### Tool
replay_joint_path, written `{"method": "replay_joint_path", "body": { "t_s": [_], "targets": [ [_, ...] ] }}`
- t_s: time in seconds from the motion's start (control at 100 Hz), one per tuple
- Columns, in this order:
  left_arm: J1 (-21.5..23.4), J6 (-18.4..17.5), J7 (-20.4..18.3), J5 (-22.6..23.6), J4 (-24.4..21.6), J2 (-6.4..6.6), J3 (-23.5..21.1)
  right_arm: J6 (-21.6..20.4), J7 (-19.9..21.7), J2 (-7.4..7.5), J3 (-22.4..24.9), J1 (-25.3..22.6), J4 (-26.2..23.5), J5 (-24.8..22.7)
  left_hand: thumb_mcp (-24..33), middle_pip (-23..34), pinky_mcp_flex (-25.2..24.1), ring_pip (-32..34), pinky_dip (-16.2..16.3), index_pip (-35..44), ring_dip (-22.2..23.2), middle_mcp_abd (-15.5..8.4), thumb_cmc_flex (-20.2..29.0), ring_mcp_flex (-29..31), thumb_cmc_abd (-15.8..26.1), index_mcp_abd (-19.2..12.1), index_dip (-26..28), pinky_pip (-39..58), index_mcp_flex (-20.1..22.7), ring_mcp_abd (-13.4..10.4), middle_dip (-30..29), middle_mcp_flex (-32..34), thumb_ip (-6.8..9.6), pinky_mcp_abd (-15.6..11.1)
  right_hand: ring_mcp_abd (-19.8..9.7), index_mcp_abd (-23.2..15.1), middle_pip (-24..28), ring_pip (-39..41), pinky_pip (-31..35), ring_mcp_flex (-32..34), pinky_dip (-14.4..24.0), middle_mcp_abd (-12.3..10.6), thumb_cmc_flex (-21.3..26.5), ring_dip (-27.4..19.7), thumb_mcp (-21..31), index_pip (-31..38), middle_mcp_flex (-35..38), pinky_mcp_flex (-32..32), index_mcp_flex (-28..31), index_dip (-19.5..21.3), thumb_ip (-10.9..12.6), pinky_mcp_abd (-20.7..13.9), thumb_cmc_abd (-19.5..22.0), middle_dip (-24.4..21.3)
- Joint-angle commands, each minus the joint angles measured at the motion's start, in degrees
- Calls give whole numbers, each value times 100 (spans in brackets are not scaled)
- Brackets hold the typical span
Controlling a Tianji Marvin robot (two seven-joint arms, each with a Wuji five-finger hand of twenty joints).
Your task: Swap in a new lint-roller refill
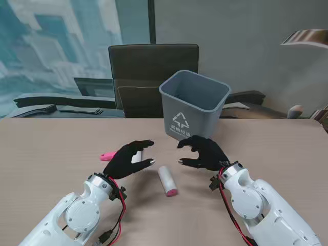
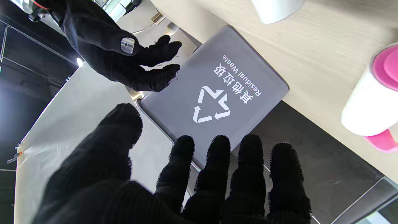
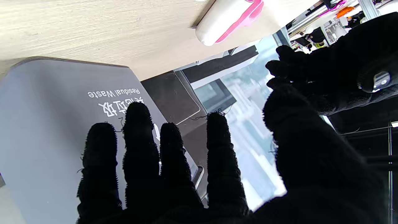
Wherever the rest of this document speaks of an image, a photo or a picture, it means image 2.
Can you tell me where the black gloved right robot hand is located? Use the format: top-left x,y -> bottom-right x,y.
51,0 -> 183,92

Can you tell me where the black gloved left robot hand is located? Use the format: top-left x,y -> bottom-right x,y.
31,103 -> 312,224

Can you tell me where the white lint roll refill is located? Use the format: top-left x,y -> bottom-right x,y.
251,0 -> 307,25

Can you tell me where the grey plastic waste bin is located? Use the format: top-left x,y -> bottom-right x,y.
137,25 -> 290,170

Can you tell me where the used white lint roll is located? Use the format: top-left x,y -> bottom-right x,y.
341,67 -> 398,137

